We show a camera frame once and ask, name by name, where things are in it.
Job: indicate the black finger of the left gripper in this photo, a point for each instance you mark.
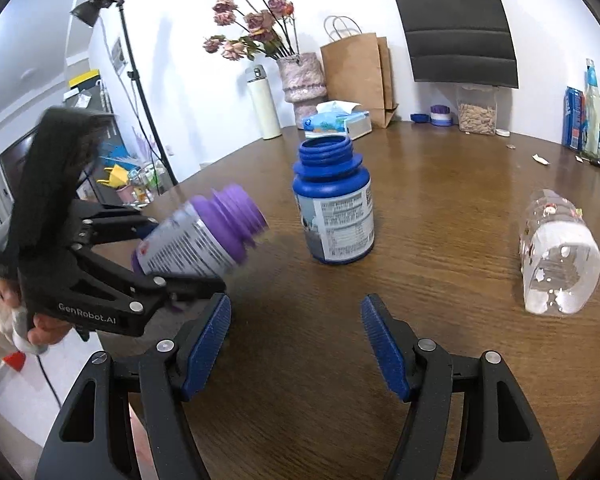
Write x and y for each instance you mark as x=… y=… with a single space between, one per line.
x=74 y=284
x=100 y=224

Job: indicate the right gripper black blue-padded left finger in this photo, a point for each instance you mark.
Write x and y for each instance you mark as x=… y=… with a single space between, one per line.
x=92 y=434

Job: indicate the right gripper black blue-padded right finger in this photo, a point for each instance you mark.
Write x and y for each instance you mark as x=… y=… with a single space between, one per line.
x=500 y=437

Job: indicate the purple pill bottle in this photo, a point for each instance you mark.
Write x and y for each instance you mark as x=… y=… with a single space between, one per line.
x=207 y=237

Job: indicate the blue pill bottle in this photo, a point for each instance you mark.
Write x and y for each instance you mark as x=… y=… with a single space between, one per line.
x=333 y=192

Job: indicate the clear glass cup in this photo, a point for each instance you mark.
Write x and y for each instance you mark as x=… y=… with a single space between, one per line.
x=559 y=258

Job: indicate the person's left hand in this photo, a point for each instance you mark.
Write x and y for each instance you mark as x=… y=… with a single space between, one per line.
x=44 y=330

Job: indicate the grey cabinet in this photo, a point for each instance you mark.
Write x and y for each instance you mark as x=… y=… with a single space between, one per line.
x=100 y=142

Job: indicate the yellow toy object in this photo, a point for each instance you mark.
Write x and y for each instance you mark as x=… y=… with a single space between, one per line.
x=116 y=177

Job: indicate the black light stand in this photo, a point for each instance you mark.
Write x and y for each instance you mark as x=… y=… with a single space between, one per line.
x=135 y=77

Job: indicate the white thermos bottle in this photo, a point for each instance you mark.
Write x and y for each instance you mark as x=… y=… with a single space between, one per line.
x=263 y=102

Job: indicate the dried pink flowers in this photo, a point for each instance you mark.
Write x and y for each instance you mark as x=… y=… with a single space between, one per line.
x=263 y=28

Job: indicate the pink knitted vase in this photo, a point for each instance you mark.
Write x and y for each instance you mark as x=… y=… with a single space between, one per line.
x=304 y=84

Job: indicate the blue tissue pack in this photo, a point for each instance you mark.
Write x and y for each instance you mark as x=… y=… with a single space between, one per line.
x=342 y=118

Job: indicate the brown paper bag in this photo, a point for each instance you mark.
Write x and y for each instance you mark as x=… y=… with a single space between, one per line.
x=358 y=69

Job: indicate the blue soda can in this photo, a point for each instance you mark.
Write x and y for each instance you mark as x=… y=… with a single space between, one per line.
x=574 y=116

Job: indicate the purple white bottle cap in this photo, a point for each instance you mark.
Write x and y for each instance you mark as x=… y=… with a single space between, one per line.
x=441 y=116

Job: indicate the blue bottle cap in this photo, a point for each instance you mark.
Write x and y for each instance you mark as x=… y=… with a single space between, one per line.
x=420 y=118

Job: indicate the clear spray bottle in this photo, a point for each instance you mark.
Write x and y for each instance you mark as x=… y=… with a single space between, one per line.
x=591 y=143

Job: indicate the black paper bag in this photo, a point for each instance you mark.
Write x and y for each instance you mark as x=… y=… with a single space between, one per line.
x=459 y=42

